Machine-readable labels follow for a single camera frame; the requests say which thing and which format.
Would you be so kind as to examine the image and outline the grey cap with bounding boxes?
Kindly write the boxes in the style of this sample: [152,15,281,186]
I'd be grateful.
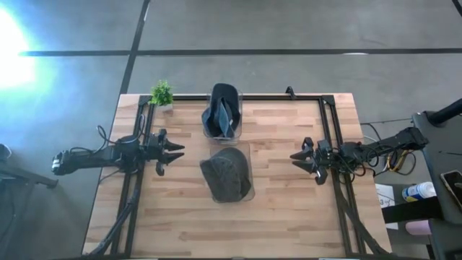
[199,146,253,204]

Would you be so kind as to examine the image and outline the clear plastic bin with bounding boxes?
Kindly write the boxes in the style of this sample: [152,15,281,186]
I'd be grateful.
[202,90,244,142]
[209,140,256,204]

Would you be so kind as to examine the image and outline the black aluminium table frame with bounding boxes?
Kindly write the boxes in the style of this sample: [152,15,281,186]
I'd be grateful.
[85,94,391,258]

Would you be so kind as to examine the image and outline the white paper sheet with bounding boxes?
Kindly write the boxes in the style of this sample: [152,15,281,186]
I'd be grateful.
[375,183,400,230]

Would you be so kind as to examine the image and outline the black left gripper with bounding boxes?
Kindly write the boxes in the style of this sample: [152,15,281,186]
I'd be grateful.
[144,128,186,178]

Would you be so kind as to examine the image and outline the clear bin with dark cap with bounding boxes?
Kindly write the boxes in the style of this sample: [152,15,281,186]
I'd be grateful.
[201,82,243,140]

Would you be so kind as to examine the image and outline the small green potted plant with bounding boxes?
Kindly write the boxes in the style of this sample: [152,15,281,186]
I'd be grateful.
[148,79,175,111]

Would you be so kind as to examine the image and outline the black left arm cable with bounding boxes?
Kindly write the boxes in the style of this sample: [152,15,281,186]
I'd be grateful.
[68,114,146,156]

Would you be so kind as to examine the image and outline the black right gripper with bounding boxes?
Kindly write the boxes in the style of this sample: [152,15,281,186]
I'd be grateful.
[289,136,342,186]

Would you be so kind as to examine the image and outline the yellow and black cable bundle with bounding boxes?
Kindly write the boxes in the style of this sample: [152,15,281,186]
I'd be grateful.
[359,143,417,178]

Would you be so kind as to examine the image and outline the black smartphone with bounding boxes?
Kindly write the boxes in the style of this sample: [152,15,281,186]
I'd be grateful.
[440,169,462,212]

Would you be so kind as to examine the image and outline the black side desk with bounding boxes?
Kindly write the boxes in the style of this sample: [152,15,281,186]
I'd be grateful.
[411,109,462,260]

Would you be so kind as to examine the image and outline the pink object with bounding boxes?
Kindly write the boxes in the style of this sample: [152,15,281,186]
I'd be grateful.
[404,220,432,237]

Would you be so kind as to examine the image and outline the white and blue bottle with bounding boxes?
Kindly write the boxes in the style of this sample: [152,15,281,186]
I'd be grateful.
[401,181,437,204]

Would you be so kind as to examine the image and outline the black vertical pole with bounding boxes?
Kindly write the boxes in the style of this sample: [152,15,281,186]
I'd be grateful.
[427,97,462,126]

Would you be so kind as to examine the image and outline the black stand leg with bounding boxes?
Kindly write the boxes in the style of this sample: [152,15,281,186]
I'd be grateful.
[0,143,59,189]

